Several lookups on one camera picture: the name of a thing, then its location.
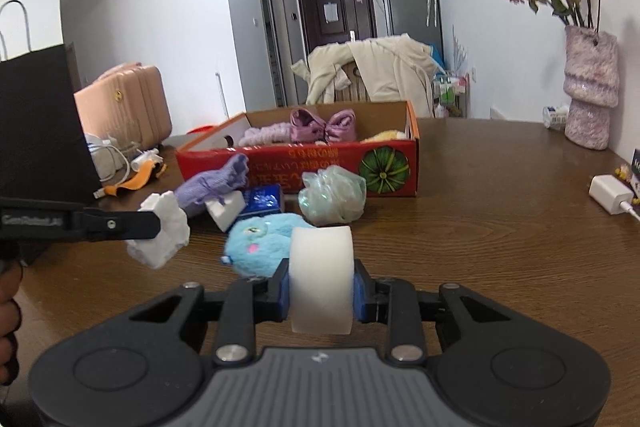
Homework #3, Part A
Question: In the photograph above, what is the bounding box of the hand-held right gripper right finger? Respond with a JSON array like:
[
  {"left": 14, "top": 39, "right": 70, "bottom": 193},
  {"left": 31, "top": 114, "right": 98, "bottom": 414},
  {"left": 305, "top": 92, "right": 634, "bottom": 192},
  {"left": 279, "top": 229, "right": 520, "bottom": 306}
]
[{"left": 352, "top": 259, "right": 521, "bottom": 367}]

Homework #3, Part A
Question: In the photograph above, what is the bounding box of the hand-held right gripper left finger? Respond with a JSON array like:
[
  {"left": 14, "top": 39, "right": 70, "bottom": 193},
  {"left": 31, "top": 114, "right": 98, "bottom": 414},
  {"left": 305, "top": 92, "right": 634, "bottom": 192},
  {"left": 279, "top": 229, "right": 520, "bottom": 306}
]
[{"left": 120, "top": 259, "right": 291, "bottom": 367}]

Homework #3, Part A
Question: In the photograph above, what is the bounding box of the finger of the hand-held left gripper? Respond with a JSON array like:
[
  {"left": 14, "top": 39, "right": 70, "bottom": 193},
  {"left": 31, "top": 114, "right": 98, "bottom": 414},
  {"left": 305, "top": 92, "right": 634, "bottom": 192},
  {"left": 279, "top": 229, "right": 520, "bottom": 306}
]
[{"left": 82, "top": 208, "right": 163, "bottom": 242}]

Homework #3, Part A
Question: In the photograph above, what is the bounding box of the white foam sponge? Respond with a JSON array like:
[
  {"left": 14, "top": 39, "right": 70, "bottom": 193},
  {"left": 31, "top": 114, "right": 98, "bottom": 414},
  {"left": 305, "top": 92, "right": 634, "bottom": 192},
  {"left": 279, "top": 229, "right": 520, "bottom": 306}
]
[{"left": 289, "top": 226, "right": 356, "bottom": 335}]

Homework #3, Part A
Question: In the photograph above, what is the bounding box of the blue tissue pack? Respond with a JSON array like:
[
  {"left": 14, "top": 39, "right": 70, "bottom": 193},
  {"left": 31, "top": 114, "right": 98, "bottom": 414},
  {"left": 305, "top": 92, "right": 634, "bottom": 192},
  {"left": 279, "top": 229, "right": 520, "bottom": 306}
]
[{"left": 242, "top": 184, "right": 286, "bottom": 220}]

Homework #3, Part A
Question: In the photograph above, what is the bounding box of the purple knit cloth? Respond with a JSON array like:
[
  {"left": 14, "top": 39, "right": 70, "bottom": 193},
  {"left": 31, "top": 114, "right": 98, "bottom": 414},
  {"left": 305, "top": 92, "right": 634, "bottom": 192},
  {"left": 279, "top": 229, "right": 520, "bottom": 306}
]
[{"left": 175, "top": 153, "right": 250, "bottom": 218}]

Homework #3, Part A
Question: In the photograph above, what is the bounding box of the orange cardboard box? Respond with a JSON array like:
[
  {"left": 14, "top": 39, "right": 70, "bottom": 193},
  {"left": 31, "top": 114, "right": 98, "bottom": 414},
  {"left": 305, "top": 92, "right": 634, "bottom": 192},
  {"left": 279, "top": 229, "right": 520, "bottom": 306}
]
[{"left": 175, "top": 101, "right": 420, "bottom": 198}]

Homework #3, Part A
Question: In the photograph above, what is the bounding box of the yellow plush toy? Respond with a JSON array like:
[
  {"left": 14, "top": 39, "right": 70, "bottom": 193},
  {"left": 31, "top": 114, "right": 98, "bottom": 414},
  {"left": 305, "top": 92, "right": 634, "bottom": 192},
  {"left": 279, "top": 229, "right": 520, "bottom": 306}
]
[{"left": 360, "top": 130, "right": 408, "bottom": 144}]

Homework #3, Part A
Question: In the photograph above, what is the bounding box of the lilac fuzzy headband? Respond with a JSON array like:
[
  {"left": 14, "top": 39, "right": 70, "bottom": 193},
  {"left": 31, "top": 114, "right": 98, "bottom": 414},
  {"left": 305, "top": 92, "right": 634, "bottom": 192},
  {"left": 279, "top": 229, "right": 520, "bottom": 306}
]
[{"left": 238, "top": 123, "right": 293, "bottom": 146}]

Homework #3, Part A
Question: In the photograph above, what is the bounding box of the mauve satin bow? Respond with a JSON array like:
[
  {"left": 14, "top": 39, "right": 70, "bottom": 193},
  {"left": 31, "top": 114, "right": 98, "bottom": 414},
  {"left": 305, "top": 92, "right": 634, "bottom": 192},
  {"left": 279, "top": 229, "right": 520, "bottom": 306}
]
[{"left": 290, "top": 107, "right": 358, "bottom": 144}]

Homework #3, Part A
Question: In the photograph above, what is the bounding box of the person's left hand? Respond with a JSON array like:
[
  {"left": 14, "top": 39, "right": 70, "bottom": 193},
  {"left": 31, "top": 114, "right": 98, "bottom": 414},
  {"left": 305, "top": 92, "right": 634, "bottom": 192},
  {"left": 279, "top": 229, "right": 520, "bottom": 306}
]
[{"left": 0, "top": 264, "right": 25, "bottom": 385}]

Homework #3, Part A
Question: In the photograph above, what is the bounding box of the blue plush toy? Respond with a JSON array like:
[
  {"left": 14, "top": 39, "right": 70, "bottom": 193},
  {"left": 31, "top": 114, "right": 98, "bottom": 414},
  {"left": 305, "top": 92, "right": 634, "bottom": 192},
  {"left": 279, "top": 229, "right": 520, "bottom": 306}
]
[{"left": 220, "top": 213, "right": 311, "bottom": 279}]

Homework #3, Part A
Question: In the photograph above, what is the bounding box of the white power adapter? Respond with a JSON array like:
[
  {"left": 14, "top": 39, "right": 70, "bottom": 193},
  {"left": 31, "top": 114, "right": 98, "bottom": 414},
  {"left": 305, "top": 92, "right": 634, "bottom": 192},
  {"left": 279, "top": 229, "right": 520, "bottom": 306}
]
[{"left": 85, "top": 133, "right": 133, "bottom": 182}]

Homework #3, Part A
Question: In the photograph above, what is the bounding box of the black paper bag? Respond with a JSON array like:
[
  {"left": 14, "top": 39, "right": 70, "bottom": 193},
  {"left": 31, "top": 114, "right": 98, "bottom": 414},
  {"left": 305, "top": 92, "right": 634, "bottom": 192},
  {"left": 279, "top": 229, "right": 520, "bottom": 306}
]
[{"left": 0, "top": 0, "right": 103, "bottom": 202}]

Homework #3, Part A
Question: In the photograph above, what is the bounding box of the small white box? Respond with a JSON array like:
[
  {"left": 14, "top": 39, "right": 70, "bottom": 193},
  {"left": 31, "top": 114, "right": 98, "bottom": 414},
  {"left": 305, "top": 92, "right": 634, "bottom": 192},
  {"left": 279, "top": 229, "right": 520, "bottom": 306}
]
[{"left": 204, "top": 191, "right": 247, "bottom": 232}]

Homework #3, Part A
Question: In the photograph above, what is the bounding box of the pink suitcase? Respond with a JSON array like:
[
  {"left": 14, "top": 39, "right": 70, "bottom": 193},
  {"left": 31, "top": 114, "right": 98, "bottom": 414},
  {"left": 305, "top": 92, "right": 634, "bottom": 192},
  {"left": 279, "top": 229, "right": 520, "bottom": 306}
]
[{"left": 74, "top": 62, "right": 173, "bottom": 148}]

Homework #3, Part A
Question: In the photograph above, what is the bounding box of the white mop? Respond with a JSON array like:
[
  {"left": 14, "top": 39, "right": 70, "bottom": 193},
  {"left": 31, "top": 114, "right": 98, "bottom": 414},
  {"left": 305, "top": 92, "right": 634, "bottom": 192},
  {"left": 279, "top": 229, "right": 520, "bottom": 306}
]
[{"left": 215, "top": 71, "right": 232, "bottom": 120}]

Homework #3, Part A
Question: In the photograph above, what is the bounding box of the wooden chair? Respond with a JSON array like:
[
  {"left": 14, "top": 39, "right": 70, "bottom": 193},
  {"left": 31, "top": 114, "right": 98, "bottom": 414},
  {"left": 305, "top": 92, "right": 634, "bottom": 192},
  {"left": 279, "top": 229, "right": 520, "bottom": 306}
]
[{"left": 334, "top": 63, "right": 373, "bottom": 104}]

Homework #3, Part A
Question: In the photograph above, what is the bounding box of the beige coat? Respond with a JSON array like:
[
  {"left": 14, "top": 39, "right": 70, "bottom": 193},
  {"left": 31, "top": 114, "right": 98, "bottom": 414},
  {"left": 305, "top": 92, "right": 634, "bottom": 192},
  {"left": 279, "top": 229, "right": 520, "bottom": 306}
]
[{"left": 291, "top": 34, "right": 441, "bottom": 118}]

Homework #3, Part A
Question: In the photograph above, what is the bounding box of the dark brown entrance door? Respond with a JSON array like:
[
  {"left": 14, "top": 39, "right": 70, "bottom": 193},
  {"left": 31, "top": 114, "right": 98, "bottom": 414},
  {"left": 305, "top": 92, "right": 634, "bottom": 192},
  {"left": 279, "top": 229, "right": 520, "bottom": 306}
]
[{"left": 296, "top": 0, "right": 378, "bottom": 52}]

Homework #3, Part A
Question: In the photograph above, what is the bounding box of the white pill bottle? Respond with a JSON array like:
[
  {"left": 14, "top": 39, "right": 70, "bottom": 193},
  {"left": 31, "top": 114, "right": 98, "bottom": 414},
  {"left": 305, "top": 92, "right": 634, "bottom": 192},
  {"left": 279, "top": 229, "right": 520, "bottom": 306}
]
[{"left": 543, "top": 105, "right": 571, "bottom": 130}]

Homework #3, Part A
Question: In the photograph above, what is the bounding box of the white charger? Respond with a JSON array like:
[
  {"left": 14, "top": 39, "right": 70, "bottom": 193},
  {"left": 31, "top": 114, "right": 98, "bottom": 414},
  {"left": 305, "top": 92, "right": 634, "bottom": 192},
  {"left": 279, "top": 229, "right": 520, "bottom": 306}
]
[{"left": 589, "top": 174, "right": 640, "bottom": 220}]

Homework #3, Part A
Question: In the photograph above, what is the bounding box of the grey refrigerator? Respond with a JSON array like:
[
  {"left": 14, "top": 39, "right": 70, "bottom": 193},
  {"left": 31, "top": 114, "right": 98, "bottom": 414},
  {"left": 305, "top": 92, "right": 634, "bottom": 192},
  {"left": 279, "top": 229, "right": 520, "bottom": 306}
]
[{"left": 378, "top": 0, "right": 445, "bottom": 48}]

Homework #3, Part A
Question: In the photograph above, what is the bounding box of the dark printed box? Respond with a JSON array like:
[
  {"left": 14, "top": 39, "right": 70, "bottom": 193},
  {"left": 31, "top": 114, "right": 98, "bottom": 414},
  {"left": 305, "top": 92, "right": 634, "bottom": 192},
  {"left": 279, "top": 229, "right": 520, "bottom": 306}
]
[{"left": 627, "top": 147, "right": 640, "bottom": 202}]

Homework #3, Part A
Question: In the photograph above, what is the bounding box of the pink textured vase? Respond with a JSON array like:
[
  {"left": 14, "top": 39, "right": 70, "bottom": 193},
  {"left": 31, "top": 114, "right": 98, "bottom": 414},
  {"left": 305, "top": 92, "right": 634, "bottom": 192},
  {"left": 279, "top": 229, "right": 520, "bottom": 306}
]
[{"left": 562, "top": 24, "right": 621, "bottom": 151}]

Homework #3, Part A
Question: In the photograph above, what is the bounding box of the orange strap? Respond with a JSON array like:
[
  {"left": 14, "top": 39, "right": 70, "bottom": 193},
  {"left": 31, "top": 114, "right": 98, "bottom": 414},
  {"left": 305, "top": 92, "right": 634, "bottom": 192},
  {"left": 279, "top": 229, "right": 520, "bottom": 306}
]
[{"left": 102, "top": 159, "right": 166, "bottom": 196}]

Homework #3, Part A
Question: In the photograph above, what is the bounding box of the wire storage rack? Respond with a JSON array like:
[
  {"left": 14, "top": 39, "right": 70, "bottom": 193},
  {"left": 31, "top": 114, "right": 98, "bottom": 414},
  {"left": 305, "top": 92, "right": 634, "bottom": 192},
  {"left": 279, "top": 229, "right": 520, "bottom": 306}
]
[{"left": 430, "top": 72, "right": 471, "bottom": 118}]

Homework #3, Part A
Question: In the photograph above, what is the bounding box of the white wall panel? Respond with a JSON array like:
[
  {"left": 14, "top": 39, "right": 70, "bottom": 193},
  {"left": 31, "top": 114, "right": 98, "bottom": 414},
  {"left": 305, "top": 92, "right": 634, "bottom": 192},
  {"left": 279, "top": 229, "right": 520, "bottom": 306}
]
[{"left": 490, "top": 105, "right": 545, "bottom": 124}]

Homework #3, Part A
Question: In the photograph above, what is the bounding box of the purple wall decoration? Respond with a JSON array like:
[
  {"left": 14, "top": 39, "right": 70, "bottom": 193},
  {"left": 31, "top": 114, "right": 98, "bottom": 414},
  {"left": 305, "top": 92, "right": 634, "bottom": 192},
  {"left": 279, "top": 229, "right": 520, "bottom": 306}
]
[{"left": 452, "top": 24, "right": 468, "bottom": 72}]

